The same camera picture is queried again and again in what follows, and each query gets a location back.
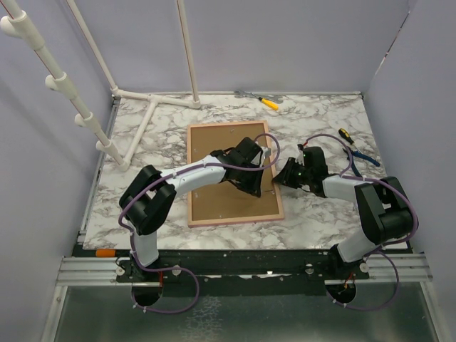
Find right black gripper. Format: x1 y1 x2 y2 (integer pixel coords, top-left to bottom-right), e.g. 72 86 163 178
274 157 313 189

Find pink picture frame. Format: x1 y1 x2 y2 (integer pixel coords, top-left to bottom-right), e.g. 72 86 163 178
187 120 284 227

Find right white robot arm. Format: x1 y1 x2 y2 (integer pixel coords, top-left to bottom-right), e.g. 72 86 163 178
273 146 418 279

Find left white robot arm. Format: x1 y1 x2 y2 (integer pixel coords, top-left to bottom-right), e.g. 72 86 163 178
118 137 271 281

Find silver wrench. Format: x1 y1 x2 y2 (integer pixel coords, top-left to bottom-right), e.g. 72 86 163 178
234 90 284 104

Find black yellow screwdriver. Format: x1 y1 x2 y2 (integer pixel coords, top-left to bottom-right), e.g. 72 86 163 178
338 128 355 145

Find white pvc pipe rack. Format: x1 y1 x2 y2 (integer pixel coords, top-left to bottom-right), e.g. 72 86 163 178
1 1 182 179

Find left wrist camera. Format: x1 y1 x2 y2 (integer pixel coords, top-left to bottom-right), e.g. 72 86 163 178
261 146 271 158

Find yellow handled screwdriver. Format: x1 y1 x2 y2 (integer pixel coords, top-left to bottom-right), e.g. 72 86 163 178
258 97 279 110

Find blue handled pliers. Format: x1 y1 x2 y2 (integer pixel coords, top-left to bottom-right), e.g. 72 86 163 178
348 148 381 177

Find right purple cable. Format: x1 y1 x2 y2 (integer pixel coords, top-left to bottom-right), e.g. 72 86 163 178
302 133 420 311

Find purple cable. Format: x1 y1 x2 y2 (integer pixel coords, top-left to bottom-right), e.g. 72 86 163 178
302 133 420 311
118 133 281 314

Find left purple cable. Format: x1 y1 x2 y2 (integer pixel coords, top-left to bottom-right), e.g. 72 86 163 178
118 133 281 314

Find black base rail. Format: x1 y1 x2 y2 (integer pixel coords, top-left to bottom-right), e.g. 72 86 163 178
116 249 368 296

